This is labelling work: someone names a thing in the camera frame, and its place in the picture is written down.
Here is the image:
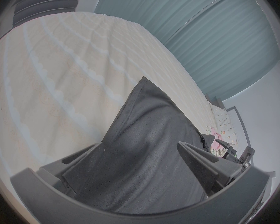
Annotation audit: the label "grey bedside table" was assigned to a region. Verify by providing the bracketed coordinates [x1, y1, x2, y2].
[205, 93, 225, 107]

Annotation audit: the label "black trousers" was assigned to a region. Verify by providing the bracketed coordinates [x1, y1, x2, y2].
[72, 76, 215, 215]

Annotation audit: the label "bed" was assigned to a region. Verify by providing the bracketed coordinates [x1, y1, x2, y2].
[0, 11, 256, 196]

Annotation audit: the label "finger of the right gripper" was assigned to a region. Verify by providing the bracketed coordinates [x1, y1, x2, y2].
[216, 139, 231, 152]

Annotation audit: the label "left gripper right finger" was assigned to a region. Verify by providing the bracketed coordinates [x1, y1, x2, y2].
[177, 141, 242, 194]

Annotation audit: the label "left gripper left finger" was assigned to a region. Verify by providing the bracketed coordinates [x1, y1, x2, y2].
[38, 142, 104, 197]

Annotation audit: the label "blue-green curtain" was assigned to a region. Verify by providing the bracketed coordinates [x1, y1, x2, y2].
[93, 0, 280, 100]

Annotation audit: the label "dark grey chest of drawers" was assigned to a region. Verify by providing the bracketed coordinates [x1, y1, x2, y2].
[13, 0, 82, 30]

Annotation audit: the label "white printed pillow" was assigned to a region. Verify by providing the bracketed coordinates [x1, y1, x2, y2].
[211, 104, 237, 145]

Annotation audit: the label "pink garment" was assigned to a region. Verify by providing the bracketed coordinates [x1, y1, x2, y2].
[211, 127, 223, 149]

